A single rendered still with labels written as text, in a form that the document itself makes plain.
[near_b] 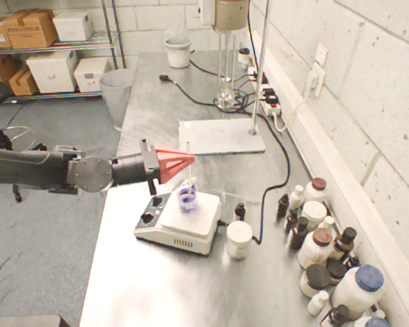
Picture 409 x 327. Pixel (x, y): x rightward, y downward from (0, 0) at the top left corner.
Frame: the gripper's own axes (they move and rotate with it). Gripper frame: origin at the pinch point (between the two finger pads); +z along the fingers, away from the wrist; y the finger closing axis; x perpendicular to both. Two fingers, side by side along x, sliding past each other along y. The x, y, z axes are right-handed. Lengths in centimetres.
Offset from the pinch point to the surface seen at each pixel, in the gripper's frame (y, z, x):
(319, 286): -24.3, 20.6, 19.9
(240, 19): 32.1, 22.4, -16.4
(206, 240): -7.3, 1.2, 18.8
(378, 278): -28.6, 28.2, 12.7
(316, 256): -18.4, 23.2, 18.9
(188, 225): -3.6, -1.9, 16.9
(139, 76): 97, -2, 26
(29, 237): 73, -79, 101
